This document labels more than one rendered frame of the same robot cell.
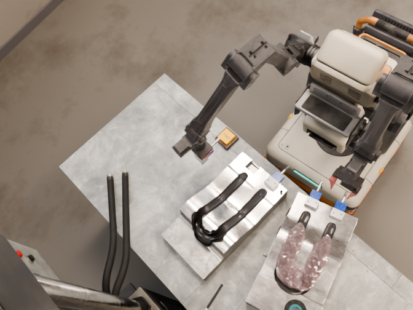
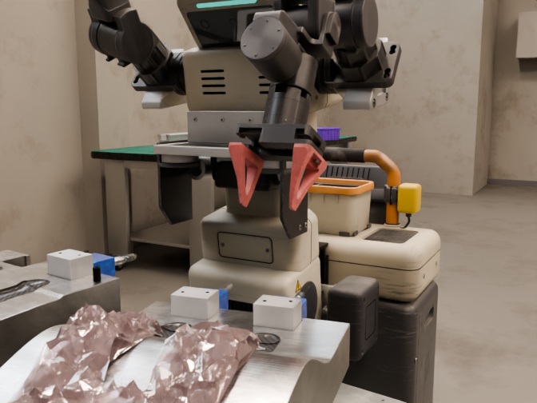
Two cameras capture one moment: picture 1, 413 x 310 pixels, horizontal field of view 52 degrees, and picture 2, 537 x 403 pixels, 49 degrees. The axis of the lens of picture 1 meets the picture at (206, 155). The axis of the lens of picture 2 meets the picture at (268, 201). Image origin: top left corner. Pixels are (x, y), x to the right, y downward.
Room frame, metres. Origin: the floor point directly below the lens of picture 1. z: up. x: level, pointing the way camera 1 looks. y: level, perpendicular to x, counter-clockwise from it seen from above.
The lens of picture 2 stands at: (-0.26, -0.12, 1.11)
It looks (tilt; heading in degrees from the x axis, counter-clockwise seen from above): 9 degrees down; 334
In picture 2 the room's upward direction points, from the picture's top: straight up
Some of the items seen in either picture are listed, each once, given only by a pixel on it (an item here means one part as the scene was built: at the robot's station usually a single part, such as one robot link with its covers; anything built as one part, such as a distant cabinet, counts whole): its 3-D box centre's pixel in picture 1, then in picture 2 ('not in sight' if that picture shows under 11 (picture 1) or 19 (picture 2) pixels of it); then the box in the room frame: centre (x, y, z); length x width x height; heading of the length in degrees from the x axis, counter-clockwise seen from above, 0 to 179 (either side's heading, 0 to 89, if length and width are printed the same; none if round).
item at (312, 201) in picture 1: (316, 194); (210, 301); (0.45, -0.39, 0.85); 0.13 x 0.05 x 0.05; 135
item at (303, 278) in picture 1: (302, 256); (141, 357); (0.22, -0.24, 0.90); 0.26 x 0.18 x 0.08; 135
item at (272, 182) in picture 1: (279, 176); (99, 265); (0.56, -0.27, 0.89); 0.13 x 0.05 x 0.05; 118
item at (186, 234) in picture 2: not in sight; (251, 183); (4.06, -2.12, 0.47); 2.61 x 1.04 x 0.94; 125
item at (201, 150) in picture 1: (198, 143); not in sight; (0.74, 0.02, 1.06); 0.10 x 0.07 x 0.07; 28
